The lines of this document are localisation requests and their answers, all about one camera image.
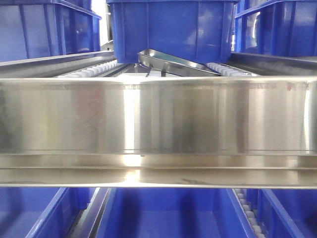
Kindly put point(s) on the blue bin centre on shelf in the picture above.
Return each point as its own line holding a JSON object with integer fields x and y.
{"x": 196, "y": 30}

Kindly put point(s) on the blue bin on shelf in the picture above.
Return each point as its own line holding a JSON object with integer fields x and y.
{"x": 286, "y": 28}
{"x": 196, "y": 30}
{"x": 46, "y": 28}

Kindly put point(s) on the blue bin right on shelf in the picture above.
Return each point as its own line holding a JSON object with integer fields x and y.
{"x": 286, "y": 28}

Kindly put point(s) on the blue bin left on shelf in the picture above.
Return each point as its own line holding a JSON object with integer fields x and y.
{"x": 46, "y": 28}

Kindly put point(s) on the white roller track right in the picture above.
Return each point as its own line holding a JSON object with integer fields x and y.
{"x": 225, "y": 70}

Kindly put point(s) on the white roller track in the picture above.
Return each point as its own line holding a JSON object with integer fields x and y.
{"x": 92, "y": 71}
{"x": 225, "y": 70}

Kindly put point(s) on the white roller track left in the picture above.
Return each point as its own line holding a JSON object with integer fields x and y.
{"x": 92, "y": 71}

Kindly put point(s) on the blue bin lower centre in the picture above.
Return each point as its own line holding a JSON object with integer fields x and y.
{"x": 174, "y": 213}

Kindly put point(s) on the blue bin lower right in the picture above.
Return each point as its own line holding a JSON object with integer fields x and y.
{"x": 287, "y": 213}

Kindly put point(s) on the blue bin lower left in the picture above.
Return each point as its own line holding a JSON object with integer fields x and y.
{"x": 41, "y": 212}

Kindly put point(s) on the tilted steel guide rail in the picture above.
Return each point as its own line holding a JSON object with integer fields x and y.
{"x": 174, "y": 65}

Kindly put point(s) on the steel shelf front rail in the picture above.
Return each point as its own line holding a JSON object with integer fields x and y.
{"x": 248, "y": 132}

